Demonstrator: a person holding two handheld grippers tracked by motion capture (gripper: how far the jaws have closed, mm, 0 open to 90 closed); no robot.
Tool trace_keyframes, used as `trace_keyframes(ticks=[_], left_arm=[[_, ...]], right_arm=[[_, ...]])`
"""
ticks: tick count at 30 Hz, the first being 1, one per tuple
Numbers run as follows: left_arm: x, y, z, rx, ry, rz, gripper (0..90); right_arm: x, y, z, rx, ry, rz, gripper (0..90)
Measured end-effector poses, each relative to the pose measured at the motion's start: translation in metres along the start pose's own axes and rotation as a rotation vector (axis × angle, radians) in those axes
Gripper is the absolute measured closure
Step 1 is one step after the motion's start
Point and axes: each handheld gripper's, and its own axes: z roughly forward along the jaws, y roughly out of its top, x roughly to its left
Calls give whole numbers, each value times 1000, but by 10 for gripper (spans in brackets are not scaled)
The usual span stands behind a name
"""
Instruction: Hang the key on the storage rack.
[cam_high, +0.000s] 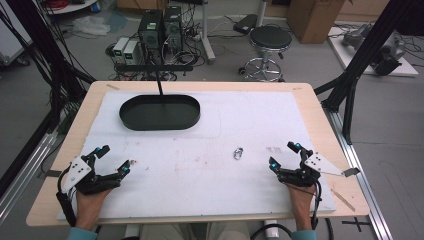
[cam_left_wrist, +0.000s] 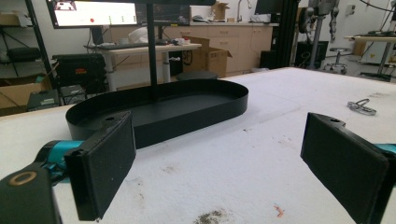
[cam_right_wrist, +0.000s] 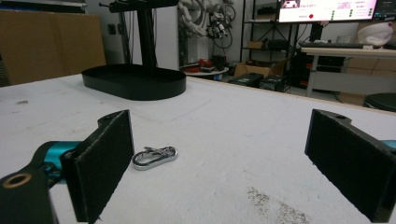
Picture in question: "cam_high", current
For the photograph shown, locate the white power supply box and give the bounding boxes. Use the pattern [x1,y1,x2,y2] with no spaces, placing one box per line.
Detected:
[111,36,130,64]
[122,39,140,66]

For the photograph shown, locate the black frame strut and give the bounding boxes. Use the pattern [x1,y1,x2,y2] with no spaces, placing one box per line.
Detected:
[313,0,421,146]
[0,0,98,198]

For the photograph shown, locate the white plastic bag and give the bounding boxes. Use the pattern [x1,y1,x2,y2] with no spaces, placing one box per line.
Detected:
[71,14,112,37]

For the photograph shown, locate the black computer tower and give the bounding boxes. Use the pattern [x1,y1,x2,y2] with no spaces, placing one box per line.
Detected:
[163,5,184,53]
[137,9,165,54]

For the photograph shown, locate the black T-shaped stand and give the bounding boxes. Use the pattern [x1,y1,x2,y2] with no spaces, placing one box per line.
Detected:
[115,63,195,98]

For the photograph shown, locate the black round stool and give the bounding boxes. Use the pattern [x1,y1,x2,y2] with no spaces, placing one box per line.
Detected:
[237,25,294,83]

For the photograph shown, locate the person's right hand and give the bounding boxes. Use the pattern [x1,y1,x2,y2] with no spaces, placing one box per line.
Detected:
[286,181,318,232]

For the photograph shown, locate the thin wooden stick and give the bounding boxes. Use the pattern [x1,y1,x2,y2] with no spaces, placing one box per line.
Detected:
[329,188,357,213]

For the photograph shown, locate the grey tape piece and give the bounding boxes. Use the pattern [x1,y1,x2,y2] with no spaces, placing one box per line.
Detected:
[342,166,362,178]

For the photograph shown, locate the person's left hand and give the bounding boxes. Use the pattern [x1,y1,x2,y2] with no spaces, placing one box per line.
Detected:
[75,187,113,232]

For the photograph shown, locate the white round table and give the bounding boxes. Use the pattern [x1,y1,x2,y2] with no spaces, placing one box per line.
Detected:
[44,0,101,16]

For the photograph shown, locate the person's legs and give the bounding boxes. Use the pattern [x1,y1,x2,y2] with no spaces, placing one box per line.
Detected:
[139,221,252,240]

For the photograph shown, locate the aluminium rail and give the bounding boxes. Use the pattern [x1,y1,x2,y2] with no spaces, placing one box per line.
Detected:
[323,107,395,240]
[0,129,60,225]

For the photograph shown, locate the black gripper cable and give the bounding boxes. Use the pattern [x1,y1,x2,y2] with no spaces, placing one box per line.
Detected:
[55,165,78,228]
[309,180,323,232]

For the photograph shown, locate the white board with grey device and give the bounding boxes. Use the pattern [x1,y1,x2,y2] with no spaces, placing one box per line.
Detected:
[327,23,420,78]

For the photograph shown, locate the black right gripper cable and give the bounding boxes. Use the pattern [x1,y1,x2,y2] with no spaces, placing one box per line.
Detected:
[309,180,323,232]

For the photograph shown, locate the white foam mat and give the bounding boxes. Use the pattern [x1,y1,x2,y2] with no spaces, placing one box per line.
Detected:
[56,90,337,222]

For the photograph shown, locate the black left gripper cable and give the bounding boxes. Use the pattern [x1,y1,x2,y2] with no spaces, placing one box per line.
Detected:
[55,165,78,228]

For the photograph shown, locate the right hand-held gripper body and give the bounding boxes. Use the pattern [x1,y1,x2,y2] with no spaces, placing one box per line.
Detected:
[277,152,344,188]

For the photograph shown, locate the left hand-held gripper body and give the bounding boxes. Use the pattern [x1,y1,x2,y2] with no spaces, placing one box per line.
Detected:
[61,154,123,196]

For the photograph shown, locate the thick black cable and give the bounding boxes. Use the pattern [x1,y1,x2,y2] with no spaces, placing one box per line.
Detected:
[249,222,294,240]

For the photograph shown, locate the black flat box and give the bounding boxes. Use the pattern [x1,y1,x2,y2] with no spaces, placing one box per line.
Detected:
[232,13,259,36]

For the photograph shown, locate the black oval tray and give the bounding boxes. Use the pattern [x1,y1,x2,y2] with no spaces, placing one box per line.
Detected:
[118,94,202,132]

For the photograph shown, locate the cardboard box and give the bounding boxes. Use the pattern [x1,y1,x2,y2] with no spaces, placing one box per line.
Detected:
[286,0,348,45]

